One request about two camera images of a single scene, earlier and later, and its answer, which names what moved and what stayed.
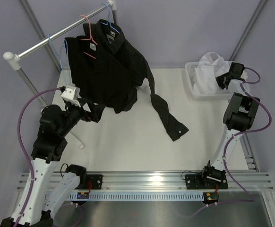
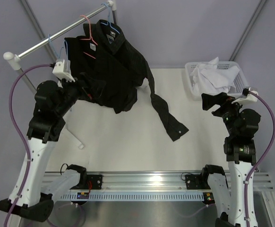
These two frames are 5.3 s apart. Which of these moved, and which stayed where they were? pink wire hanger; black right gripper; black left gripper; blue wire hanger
Moved: black right gripper; black left gripper
Stayed: pink wire hanger; blue wire hanger
